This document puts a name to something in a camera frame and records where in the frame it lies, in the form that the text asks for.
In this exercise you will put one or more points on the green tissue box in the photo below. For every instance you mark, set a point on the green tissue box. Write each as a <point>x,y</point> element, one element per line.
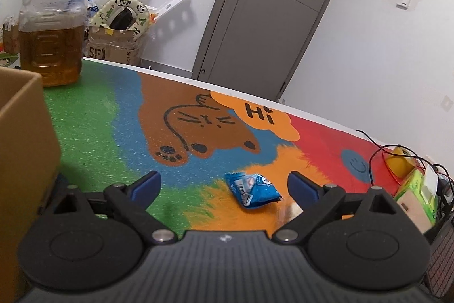
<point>420,198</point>

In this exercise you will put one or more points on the colourful cartoon table mat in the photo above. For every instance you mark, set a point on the colourful cartoon table mat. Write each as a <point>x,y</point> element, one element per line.
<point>142,118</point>

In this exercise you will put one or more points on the white wall outlet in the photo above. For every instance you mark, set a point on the white wall outlet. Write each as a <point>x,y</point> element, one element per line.
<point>446,103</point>

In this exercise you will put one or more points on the grey room door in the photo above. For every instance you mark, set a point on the grey room door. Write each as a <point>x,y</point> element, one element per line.
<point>269,15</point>

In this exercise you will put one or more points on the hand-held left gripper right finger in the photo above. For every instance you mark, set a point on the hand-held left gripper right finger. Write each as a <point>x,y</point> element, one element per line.
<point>302,187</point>

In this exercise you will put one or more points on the printed cardboard box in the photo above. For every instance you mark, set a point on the printed cardboard box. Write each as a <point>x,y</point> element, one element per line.
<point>117,47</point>

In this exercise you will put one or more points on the green floor mat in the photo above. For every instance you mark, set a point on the green floor mat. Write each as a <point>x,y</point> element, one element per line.
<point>7,61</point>

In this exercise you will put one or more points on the large red-label tea bottle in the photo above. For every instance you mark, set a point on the large red-label tea bottle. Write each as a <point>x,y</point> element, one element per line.
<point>53,12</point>

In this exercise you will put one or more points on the white wall switch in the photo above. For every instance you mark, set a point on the white wall switch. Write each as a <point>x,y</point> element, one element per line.
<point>404,1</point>

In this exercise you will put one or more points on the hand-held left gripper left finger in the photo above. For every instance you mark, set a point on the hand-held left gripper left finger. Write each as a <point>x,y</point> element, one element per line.
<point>147,186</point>

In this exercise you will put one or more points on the white charger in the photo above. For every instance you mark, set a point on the white charger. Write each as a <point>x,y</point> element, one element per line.
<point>431,182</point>

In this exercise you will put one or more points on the small brown carton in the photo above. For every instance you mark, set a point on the small brown carton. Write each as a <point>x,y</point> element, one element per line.
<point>10,35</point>

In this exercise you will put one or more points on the blue snack packet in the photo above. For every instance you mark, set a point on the blue snack packet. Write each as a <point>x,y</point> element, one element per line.
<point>253,189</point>

